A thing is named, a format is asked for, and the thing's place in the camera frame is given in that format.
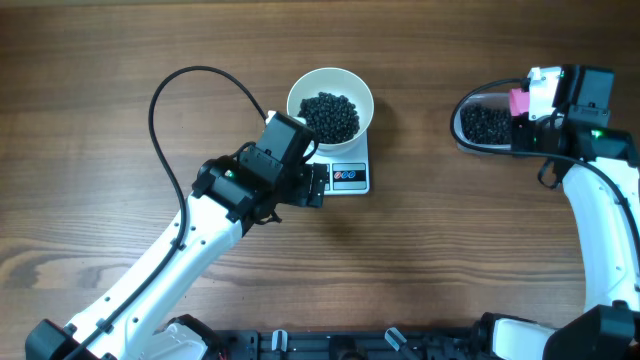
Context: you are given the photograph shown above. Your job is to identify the pink scoop blue handle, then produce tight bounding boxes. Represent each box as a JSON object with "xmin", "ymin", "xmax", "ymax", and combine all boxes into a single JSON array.
[{"xmin": 509, "ymin": 88, "xmax": 530, "ymax": 117}]

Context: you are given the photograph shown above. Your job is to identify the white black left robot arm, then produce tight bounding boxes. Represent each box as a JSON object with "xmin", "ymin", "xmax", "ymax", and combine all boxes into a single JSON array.
[{"xmin": 25, "ymin": 111, "xmax": 327, "ymax": 359}]

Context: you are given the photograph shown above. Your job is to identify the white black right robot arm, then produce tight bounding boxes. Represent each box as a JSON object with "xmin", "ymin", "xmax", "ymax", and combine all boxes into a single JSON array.
[{"xmin": 490, "ymin": 65, "xmax": 639, "ymax": 359}]

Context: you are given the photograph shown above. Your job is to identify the white digital kitchen scale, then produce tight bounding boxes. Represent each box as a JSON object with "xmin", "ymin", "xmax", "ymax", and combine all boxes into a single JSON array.
[{"xmin": 308, "ymin": 132, "xmax": 370, "ymax": 196}]

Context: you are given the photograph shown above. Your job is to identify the black beans in bowl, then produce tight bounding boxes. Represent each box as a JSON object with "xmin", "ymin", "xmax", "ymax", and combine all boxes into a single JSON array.
[{"xmin": 298, "ymin": 92, "xmax": 360, "ymax": 144}]

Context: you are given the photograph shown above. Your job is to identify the white bowl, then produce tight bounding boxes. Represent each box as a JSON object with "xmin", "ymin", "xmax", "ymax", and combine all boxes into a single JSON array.
[{"xmin": 287, "ymin": 67, "xmax": 374, "ymax": 154}]

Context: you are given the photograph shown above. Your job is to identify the clear plastic container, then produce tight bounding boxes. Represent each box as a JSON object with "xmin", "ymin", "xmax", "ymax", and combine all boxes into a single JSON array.
[{"xmin": 454, "ymin": 93, "xmax": 512, "ymax": 150}]

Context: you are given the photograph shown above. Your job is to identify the black left camera cable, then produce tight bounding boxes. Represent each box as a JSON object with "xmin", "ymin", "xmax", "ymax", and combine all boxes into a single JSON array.
[{"xmin": 62, "ymin": 65, "xmax": 269, "ymax": 360}]

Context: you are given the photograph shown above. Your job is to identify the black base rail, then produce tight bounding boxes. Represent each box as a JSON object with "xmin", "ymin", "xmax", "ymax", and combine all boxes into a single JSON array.
[{"xmin": 149, "ymin": 312, "xmax": 566, "ymax": 360}]

